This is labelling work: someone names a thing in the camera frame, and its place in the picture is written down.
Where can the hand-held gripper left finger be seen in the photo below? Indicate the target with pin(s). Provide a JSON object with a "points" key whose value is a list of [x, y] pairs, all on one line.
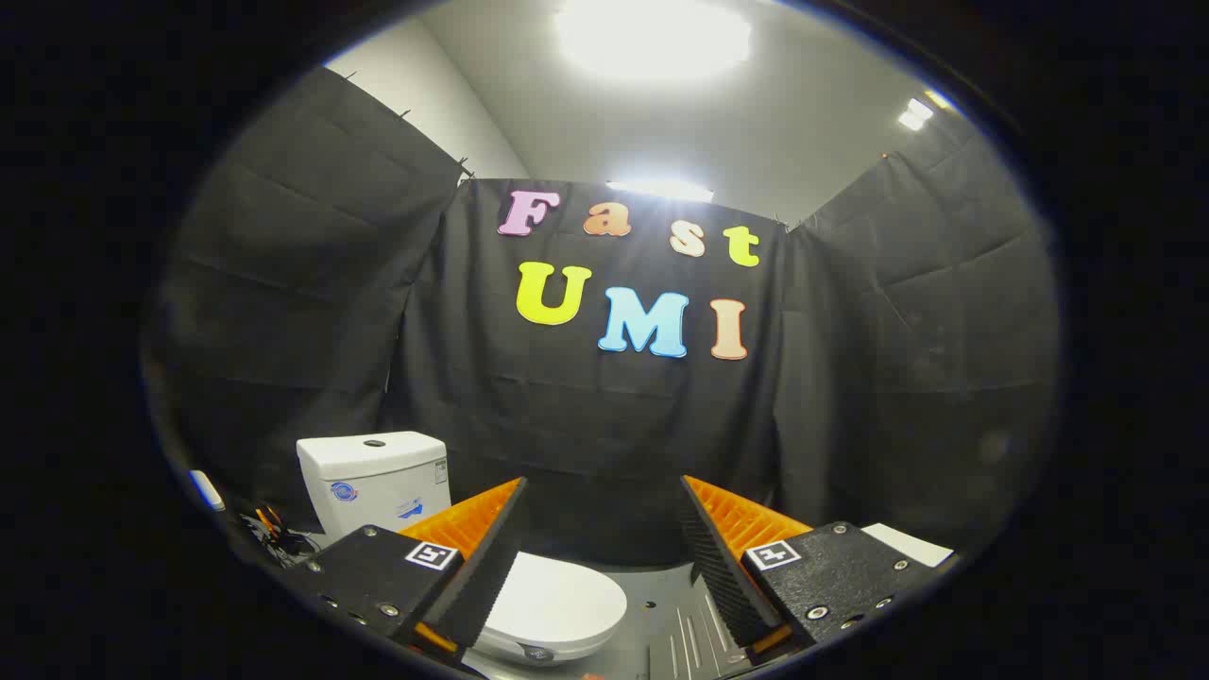
{"points": [[491, 578]]}

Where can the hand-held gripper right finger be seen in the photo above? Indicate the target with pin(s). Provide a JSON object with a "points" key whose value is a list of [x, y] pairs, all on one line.
{"points": [[723, 578]]}

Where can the white toilet bowl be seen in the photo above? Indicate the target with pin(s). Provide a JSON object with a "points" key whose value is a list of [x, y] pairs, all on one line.
{"points": [[538, 654]]}

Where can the black backdrop cloth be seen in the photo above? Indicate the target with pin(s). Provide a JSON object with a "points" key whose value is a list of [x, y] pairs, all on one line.
{"points": [[604, 425]]}

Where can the grey drawer cabinet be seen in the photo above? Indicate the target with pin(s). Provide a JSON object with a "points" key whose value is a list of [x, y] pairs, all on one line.
{"points": [[911, 545]]}

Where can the small white box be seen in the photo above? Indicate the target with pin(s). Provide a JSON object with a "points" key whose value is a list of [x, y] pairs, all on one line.
{"points": [[208, 489]]}

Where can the ceiling light behind cloth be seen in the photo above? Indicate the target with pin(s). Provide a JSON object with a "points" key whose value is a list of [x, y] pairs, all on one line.
{"points": [[661, 189]]}

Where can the small ceiling light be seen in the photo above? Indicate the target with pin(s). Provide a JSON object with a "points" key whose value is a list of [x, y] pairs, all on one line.
{"points": [[916, 111]]}

